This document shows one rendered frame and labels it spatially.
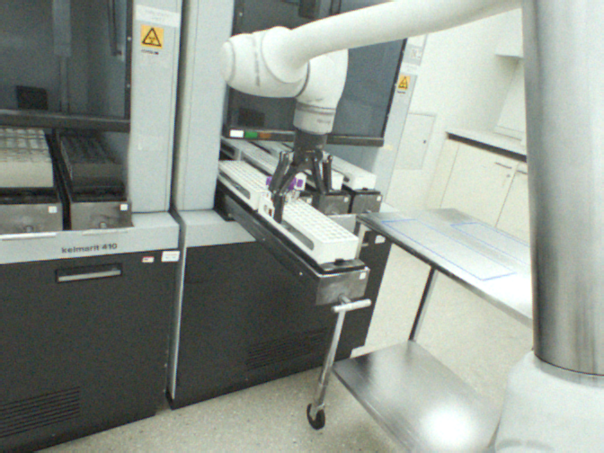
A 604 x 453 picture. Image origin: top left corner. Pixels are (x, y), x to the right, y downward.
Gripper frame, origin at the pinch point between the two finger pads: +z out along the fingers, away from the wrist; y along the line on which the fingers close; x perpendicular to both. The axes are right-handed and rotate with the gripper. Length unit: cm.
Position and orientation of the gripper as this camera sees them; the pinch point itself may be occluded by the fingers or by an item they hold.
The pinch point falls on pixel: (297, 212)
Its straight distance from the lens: 105.3
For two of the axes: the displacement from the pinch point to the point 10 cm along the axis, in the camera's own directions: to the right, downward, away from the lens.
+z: -1.8, 9.1, 3.7
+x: -5.3, -4.0, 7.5
